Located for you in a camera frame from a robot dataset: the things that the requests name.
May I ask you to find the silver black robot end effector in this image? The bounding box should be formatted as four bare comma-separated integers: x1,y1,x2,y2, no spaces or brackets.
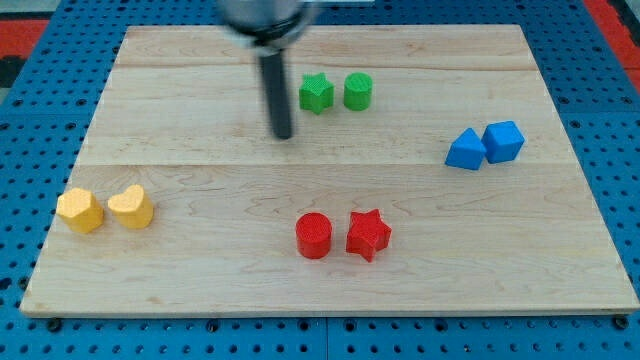
217,0,318,50

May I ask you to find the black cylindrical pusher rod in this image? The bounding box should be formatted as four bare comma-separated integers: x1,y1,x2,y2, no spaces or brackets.
257,45,294,141

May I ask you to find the green star block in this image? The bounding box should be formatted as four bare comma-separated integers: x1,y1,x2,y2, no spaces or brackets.
298,73,334,115

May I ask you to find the green circle block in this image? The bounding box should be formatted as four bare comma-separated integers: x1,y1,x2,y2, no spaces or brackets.
343,72,373,111

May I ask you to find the red circle block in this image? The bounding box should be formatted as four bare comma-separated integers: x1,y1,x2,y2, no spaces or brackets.
295,212,332,259

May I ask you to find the red star block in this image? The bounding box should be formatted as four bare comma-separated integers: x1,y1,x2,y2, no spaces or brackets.
346,209,392,263

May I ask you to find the wooden board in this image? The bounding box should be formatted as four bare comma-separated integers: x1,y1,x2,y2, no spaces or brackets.
20,25,639,318

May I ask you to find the yellow heart block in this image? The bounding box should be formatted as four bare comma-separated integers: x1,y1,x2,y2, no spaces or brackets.
107,184,154,229

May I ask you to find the blue triangle block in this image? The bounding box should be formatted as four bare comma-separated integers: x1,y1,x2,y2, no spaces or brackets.
445,128,487,170

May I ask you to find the blue cube block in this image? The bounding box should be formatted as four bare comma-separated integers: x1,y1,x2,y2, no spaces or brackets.
481,120,525,163

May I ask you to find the yellow hexagon block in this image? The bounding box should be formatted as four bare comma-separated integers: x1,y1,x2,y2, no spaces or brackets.
56,188,104,234

